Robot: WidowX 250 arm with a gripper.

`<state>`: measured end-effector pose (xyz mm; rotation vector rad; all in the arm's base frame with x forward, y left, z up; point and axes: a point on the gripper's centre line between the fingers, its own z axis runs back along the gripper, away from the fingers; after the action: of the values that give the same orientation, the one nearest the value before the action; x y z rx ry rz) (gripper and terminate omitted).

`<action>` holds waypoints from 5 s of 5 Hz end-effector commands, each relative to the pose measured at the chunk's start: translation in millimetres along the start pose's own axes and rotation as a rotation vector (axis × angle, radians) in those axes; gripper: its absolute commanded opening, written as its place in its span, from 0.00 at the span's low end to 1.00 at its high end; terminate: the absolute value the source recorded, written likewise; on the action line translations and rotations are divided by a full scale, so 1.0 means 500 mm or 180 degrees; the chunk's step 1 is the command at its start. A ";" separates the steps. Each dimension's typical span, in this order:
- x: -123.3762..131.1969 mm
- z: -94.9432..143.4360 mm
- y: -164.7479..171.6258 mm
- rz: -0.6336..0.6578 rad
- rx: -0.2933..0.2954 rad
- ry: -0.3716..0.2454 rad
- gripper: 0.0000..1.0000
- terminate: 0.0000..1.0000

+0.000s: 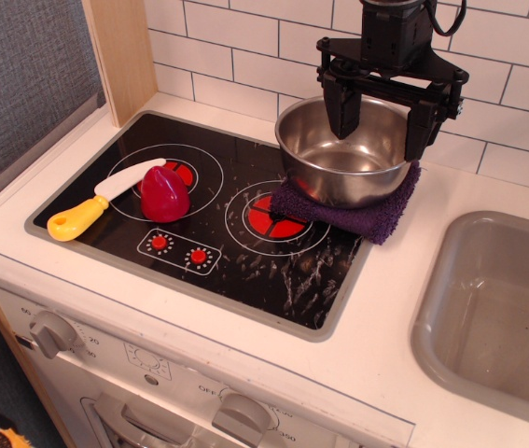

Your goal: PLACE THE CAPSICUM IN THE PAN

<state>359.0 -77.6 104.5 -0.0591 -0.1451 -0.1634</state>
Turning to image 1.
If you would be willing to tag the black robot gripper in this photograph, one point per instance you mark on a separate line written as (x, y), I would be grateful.
(395, 41)

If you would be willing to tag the stainless steel pan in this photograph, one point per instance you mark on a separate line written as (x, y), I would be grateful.
(357, 171)

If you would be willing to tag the grey right oven knob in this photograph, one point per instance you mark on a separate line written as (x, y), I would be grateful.
(242, 418)

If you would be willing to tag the yellow white toy knife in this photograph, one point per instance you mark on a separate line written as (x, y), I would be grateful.
(67, 225)

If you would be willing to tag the grey left oven knob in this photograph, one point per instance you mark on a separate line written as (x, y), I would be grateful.
(52, 334)

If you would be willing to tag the grey oven knob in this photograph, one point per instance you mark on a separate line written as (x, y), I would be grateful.
(52, 334)
(242, 418)

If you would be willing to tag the red toy capsicum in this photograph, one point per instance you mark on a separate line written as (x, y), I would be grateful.
(164, 195)

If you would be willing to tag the black toy stove top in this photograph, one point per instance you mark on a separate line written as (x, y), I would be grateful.
(230, 249)

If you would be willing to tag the purple folded cloth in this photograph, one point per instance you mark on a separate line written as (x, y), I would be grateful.
(376, 222)

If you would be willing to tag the wooden vertical post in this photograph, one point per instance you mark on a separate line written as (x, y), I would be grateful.
(122, 49)

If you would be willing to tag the white toy oven front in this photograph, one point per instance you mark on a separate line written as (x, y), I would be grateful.
(108, 392)

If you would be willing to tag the grey toy sink basin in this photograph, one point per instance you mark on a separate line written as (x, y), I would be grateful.
(471, 335)

